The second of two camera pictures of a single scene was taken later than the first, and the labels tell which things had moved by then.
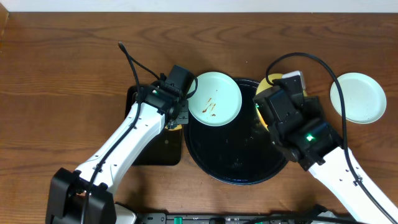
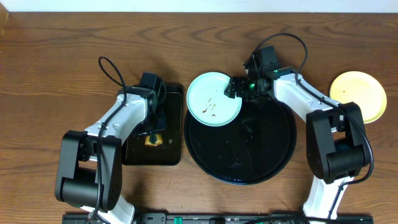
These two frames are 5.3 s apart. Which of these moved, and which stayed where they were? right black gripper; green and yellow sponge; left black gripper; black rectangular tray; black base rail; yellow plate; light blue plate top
Moved: green and yellow sponge; left black gripper; right black gripper; yellow plate
Stayed: light blue plate top; black base rail; black rectangular tray
